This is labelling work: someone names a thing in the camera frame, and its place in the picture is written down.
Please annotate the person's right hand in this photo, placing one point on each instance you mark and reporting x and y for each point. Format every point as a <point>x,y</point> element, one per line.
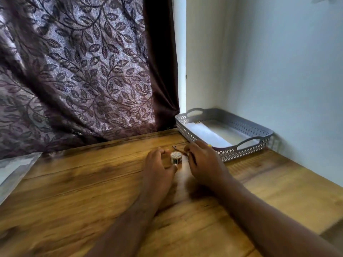
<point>206,163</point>

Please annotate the person's right forearm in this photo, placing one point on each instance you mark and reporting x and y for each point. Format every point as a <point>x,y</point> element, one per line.
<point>270,222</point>

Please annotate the small round patterned tape roll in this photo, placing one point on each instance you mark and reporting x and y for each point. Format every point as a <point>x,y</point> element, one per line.
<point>176,158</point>

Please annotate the person's left hand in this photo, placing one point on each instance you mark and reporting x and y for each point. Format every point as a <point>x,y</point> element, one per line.
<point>156,171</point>

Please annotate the purple leaf-patterned curtain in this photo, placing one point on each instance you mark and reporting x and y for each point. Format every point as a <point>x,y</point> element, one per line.
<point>80,69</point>

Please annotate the person's left forearm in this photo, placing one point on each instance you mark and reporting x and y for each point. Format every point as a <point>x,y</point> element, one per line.
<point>128,224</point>

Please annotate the white paper sheet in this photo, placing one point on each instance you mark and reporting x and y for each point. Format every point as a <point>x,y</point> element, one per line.
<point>218,132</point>

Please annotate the thin metal needle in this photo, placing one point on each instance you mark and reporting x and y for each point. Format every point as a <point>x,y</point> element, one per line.
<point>178,149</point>

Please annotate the person's right fingers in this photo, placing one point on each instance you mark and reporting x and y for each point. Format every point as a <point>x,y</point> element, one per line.
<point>192,149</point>

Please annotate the grey perforated plastic basket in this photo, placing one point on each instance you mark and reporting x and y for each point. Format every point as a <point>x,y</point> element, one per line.
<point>225,132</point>

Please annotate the person's left thumb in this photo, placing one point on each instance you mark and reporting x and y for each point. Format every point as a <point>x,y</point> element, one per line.
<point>172,169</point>

